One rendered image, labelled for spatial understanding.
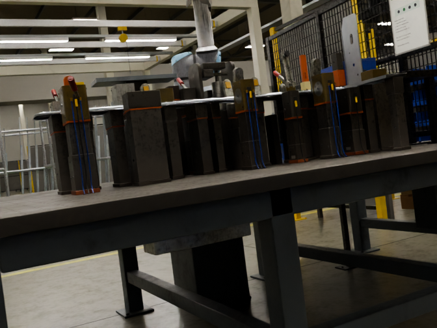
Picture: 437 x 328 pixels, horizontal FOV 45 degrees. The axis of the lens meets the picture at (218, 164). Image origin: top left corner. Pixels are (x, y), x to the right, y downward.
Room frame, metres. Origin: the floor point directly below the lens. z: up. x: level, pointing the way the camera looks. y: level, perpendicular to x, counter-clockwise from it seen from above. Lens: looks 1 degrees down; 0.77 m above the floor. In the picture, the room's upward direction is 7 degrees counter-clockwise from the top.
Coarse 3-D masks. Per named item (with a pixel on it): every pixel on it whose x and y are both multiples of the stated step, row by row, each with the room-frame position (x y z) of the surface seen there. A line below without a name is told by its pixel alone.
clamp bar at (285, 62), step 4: (284, 52) 2.47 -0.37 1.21; (288, 52) 2.48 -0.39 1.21; (280, 56) 2.50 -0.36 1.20; (284, 56) 2.49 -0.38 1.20; (288, 56) 2.48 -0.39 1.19; (280, 60) 2.50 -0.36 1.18; (284, 60) 2.50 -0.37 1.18; (288, 60) 2.50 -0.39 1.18; (284, 64) 2.49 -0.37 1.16; (288, 64) 2.50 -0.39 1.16; (284, 68) 2.48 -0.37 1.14; (288, 68) 2.50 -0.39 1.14; (284, 72) 2.48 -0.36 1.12; (288, 72) 2.50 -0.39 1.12; (284, 76) 2.49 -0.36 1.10; (288, 76) 2.49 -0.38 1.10; (292, 76) 2.49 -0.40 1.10; (284, 80) 2.49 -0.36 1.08; (292, 80) 2.49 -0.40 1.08; (288, 84) 2.47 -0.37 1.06; (292, 84) 2.48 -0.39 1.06
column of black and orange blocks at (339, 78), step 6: (336, 54) 2.60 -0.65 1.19; (336, 60) 2.60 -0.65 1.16; (342, 60) 2.61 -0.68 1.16; (336, 66) 2.61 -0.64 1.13; (342, 66) 2.61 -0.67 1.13; (336, 72) 2.61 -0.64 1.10; (342, 72) 2.61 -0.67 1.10; (336, 78) 2.61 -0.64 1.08; (342, 78) 2.60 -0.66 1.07; (336, 84) 2.62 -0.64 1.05; (342, 84) 2.60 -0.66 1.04
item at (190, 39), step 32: (0, 0) 7.35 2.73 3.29; (32, 0) 7.55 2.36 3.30; (64, 0) 7.76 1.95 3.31; (96, 0) 7.99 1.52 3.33; (128, 0) 8.23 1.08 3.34; (160, 0) 8.48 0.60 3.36; (224, 0) 9.04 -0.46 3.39; (256, 0) 9.35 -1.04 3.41; (192, 32) 11.39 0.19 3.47; (64, 64) 13.16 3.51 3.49; (96, 64) 13.54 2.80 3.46; (128, 64) 13.94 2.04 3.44
